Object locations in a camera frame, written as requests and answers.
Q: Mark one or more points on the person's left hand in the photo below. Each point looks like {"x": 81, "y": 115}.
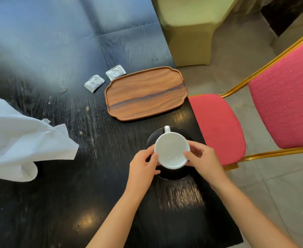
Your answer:
{"x": 141, "y": 173}

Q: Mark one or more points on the person's right hand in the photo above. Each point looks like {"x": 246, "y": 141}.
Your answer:
{"x": 208, "y": 162}

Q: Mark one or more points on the black glass saucer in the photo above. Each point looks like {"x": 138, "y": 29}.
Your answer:
{"x": 172, "y": 175}

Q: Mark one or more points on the white ceramic cup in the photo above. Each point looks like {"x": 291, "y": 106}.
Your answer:
{"x": 171, "y": 149}

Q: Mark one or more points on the brown wooden tray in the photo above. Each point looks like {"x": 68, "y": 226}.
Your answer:
{"x": 146, "y": 92}

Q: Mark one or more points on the white sachet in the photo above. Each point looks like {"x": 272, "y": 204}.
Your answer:
{"x": 115, "y": 72}
{"x": 94, "y": 83}

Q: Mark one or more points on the white cloth napkin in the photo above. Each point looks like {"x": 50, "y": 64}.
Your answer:
{"x": 17, "y": 136}

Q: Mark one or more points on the person's right forearm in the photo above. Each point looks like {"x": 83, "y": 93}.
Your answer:
{"x": 249, "y": 219}

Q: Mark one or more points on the person's left forearm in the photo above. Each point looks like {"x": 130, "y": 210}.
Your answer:
{"x": 112, "y": 224}

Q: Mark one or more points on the pale yellow upholstered chair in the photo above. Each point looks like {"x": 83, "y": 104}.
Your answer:
{"x": 190, "y": 18}

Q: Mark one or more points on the beige curtain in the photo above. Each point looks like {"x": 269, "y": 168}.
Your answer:
{"x": 252, "y": 3}

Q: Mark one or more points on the red cushioned gold-frame chair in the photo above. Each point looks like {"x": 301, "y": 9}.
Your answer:
{"x": 218, "y": 126}

